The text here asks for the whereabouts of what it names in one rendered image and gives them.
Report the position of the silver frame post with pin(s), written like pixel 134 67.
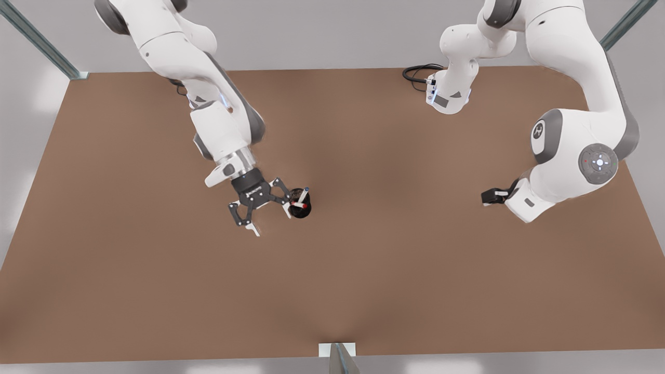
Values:
pixel 39 41
pixel 626 23
pixel 338 357

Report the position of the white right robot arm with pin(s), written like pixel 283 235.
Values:
pixel 176 52

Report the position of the white pen red ends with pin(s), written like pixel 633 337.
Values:
pixel 298 205

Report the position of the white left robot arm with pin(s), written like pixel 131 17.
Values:
pixel 571 145

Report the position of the black pen holder cup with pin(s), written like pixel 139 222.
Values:
pixel 302 211

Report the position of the white pen grey tip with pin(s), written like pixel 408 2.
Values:
pixel 303 196

